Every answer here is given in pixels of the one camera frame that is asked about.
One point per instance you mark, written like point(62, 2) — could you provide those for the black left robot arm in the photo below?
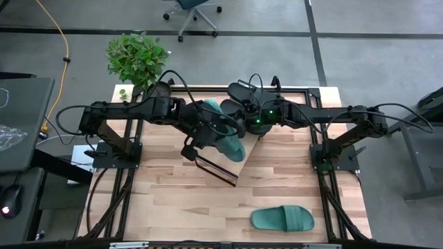
point(131, 110)

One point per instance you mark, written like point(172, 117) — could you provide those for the black aluminium rig frame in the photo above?
point(314, 92)

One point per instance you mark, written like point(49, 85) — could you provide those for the black frame clamp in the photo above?
point(275, 82)
point(170, 82)

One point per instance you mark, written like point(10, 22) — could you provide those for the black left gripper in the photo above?
point(207, 128)

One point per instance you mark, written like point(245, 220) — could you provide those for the tall leafy potted plant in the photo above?
point(135, 58)

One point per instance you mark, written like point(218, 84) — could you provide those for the black computer mouse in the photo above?
point(11, 200)

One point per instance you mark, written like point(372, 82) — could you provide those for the clear plastic bag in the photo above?
point(10, 136)

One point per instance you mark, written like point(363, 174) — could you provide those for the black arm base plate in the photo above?
point(346, 164)
point(104, 162)

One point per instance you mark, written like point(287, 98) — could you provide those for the grey metal table frame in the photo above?
point(420, 162)

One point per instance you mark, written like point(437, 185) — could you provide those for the white flat box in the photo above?
point(79, 162)

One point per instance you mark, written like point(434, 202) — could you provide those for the silver metal bracket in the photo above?
point(128, 245)
point(322, 246)

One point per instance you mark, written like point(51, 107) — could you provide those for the black rubber slide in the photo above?
point(239, 93)
point(230, 107)

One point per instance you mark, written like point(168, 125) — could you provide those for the green rubber slide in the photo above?
point(232, 148)
point(282, 218)

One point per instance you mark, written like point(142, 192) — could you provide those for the blue office chair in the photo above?
point(188, 3)

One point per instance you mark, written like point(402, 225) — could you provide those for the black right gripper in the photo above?
point(263, 115)

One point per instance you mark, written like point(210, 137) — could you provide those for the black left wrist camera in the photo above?
point(189, 150)

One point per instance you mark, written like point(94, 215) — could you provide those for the wooden shelf with black frame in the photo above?
point(221, 166)

